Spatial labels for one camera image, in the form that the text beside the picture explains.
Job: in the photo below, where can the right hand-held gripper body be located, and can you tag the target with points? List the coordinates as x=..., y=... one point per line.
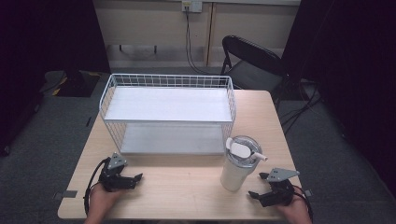
x=281, y=193

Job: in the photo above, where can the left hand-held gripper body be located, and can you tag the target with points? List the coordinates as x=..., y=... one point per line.
x=112, y=179

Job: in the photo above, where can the white tumbler with straw lid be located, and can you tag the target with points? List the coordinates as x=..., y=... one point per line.
x=238, y=168

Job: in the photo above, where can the person's right hand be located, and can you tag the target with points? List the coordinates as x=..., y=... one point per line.
x=297, y=213

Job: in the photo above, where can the grey tape strip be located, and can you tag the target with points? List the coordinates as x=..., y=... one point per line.
x=308, y=193
x=66, y=194

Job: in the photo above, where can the black pen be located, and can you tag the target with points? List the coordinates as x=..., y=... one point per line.
x=88, y=121

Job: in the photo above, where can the black stand base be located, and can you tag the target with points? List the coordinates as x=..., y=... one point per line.
x=77, y=84

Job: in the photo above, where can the black folding chair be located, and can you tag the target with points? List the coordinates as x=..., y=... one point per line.
x=255, y=71

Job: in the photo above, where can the black curtain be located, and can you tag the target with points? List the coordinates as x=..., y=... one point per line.
x=46, y=37
x=348, y=62

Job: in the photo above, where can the white wall outlet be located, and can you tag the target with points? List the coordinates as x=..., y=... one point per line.
x=192, y=5

